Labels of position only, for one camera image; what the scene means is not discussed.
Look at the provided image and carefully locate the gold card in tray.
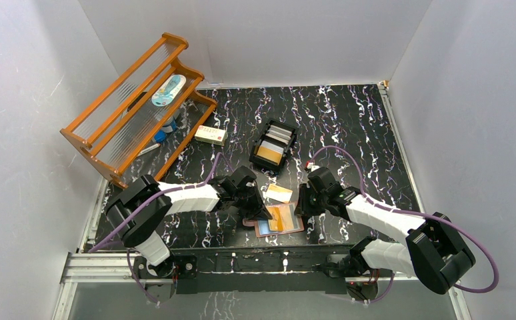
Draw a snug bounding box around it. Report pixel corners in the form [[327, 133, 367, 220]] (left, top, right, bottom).
[[256, 146, 283, 165]]

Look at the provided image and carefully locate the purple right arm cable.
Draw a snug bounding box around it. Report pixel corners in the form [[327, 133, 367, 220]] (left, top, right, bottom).
[[307, 145, 500, 305]]

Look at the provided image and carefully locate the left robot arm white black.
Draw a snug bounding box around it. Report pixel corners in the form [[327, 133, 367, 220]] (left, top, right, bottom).
[[105, 166, 271, 277]]

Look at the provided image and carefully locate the blue cap bottle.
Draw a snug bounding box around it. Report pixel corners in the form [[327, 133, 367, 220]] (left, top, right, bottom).
[[153, 117, 177, 144]]

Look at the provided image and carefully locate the white pen under shelf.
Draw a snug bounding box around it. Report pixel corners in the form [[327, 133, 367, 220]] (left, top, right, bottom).
[[137, 143, 161, 157]]

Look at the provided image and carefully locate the gold VIP card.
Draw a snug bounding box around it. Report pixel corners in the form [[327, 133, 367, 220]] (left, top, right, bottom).
[[264, 184, 293, 203], [267, 207, 283, 232]]

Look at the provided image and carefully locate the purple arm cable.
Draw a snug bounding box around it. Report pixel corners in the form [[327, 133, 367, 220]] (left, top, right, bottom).
[[307, 145, 500, 305], [88, 151, 237, 305]]

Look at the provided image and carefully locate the gold credit card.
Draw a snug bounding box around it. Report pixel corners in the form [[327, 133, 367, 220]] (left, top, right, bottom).
[[280, 203, 297, 231]]

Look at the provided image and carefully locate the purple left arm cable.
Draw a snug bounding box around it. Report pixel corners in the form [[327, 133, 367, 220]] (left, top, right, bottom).
[[88, 151, 237, 305]]

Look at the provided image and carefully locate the grey white card stack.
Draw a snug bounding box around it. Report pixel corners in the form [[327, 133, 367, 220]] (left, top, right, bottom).
[[266, 125, 293, 145]]

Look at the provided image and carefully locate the orange wooden shelf rack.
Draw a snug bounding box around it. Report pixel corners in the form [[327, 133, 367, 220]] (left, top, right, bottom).
[[60, 33, 217, 189]]

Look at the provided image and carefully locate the white red small box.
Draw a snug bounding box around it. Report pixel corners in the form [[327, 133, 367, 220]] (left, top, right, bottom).
[[194, 125, 227, 146]]

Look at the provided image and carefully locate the white blue tube package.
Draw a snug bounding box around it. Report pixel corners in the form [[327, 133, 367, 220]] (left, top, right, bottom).
[[151, 74, 187, 107]]

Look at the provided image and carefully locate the black card tray box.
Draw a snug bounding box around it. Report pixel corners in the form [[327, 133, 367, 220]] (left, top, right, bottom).
[[249, 119, 299, 173]]

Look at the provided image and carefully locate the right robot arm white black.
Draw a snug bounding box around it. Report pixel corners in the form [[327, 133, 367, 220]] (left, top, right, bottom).
[[295, 167, 476, 294]]

